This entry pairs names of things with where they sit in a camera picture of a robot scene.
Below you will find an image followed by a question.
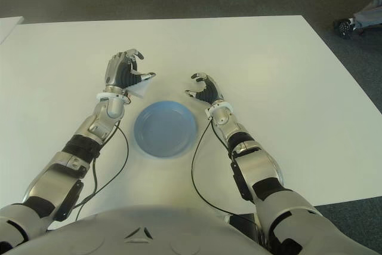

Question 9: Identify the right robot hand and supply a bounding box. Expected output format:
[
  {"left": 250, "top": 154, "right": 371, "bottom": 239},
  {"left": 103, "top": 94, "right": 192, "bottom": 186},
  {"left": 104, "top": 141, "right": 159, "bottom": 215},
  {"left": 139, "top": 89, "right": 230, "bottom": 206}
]
[{"left": 184, "top": 72, "right": 225, "bottom": 107}]

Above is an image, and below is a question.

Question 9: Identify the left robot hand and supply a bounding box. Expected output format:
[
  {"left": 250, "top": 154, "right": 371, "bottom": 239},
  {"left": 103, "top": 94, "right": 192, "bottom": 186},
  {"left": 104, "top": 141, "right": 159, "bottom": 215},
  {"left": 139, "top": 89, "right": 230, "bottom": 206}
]
[{"left": 103, "top": 48, "right": 156, "bottom": 94}]

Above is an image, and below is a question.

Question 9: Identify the white charger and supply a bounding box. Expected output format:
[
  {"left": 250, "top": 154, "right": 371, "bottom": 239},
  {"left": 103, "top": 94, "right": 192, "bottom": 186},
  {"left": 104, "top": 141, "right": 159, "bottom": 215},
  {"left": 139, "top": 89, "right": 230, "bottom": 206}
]
[{"left": 125, "top": 77, "right": 152, "bottom": 100}]

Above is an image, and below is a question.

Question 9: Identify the blue plate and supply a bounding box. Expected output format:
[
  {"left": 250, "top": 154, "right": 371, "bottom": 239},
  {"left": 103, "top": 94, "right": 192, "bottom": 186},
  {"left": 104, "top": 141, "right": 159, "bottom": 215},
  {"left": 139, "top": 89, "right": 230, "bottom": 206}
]
[{"left": 133, "top": 100, "right": 198, "bottom": 159}]

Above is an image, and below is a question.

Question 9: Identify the white side table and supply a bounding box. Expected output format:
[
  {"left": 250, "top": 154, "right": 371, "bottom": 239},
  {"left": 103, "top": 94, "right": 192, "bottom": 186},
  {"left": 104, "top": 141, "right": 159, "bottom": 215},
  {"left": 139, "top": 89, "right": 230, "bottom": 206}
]
[{"left": 0, "top": 16, "right": 24, "bottom": 44}]

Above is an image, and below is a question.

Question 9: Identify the black shoe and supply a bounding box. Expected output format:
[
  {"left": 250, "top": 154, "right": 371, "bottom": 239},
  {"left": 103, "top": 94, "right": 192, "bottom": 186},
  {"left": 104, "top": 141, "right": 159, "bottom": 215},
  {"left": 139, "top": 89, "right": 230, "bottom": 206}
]
[{"left": 333, "top": 18, "right": 356, "bottom": 40}]

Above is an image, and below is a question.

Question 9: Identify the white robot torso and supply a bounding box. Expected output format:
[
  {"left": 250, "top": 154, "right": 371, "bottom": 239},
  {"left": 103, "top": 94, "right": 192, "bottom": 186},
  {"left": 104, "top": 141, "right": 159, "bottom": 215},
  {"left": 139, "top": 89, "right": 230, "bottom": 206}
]
[{"left": 11, "top": 204, "right": 272, "bottom": 255}]

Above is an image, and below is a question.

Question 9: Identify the grey trouser leg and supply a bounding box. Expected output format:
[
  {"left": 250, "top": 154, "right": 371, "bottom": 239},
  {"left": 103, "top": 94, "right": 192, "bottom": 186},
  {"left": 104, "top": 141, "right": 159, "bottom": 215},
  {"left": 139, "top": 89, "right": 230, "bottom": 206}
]
[{"left": 353, "top": 0, "right": 382, "bottom": 30}]

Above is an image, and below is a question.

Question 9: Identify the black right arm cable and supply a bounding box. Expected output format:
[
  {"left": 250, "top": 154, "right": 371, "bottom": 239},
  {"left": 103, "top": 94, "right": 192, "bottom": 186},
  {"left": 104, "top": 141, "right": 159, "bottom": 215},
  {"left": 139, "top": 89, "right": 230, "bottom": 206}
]
[{"left": 190, "top": 116, "right": 257, "bottom": 216}]

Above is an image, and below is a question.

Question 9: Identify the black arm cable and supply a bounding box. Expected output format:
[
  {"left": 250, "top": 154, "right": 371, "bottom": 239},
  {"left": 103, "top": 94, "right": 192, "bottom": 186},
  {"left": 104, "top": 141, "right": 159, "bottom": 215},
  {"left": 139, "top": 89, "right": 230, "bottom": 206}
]
[
  {"left": 190, "top": 116, "right": 257, "bottom": 216},
  {"left": 71, "top": 120, "right": 130, "bottom": 211}
]

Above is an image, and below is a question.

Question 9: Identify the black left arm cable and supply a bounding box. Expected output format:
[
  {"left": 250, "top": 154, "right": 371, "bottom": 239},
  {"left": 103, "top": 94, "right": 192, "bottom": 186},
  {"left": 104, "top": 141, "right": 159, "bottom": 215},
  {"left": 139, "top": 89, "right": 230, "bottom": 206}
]
[{"left": 71, "top": 120, "right": 130, "bottom": 211}]

